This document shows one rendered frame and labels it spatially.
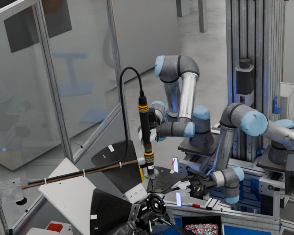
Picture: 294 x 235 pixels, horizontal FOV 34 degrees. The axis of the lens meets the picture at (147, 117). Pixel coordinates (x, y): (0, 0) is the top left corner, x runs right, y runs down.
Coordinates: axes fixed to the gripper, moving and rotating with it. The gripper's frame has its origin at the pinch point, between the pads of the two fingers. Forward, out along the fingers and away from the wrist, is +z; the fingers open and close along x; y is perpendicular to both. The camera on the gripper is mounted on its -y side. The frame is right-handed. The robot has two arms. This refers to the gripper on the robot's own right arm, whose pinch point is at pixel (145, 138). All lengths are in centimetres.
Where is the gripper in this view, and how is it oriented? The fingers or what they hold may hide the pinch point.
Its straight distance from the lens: 214.9
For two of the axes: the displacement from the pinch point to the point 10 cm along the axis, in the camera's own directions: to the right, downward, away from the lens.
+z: -1.7, 4.8, -8.6
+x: -9.8, 0.0, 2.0
